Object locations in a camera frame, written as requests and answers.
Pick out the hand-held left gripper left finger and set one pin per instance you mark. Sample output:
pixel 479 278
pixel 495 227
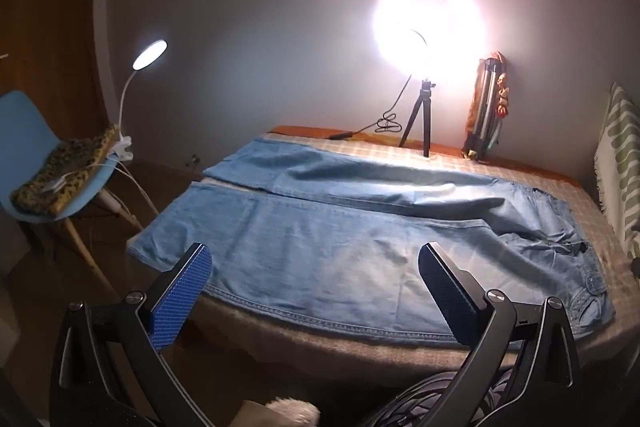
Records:
pixel 180 297

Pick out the folded silver tripod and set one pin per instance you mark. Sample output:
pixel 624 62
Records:
pixel 486 107

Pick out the leopard print cushion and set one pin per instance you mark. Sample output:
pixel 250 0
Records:
pixel 65 167

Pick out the blue chair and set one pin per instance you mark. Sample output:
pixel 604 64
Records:
pixel 30 127

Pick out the green patterned white pillow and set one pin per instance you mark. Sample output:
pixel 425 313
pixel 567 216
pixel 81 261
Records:
pixel 620 147

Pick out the white fluffy cloth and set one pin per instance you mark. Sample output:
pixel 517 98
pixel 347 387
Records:
pixel 285 413

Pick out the checked bed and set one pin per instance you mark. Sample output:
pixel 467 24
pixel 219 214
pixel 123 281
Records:
pixel 575 202

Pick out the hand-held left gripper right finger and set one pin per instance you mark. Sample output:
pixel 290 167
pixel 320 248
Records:
pixel 445 292

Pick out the black white striped cloth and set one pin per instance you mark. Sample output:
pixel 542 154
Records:
pixel 425 399

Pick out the white clip desk lamp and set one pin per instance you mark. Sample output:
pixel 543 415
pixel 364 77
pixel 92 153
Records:
pixel 149 53

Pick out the blue denim pants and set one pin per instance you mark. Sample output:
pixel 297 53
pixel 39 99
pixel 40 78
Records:
pixel 320 237

